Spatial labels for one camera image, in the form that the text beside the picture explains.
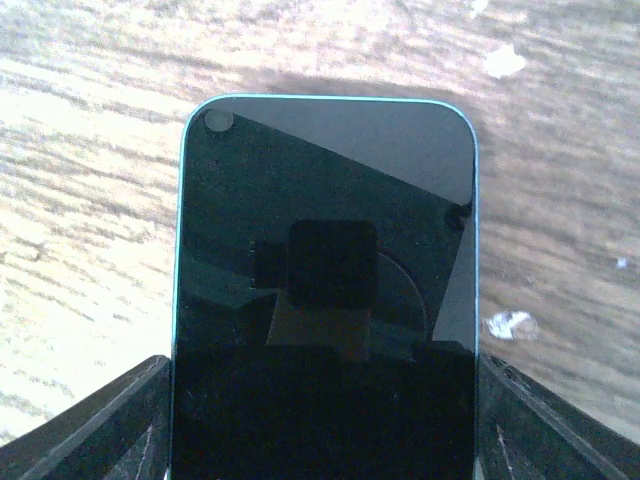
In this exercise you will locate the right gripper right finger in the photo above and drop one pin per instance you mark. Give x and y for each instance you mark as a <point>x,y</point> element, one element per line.
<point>525,431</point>

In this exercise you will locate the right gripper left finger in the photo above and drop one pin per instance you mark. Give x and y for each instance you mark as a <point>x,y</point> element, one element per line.
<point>120,431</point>

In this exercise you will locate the teal-edged black phone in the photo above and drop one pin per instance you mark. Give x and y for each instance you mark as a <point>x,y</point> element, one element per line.
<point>325,290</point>

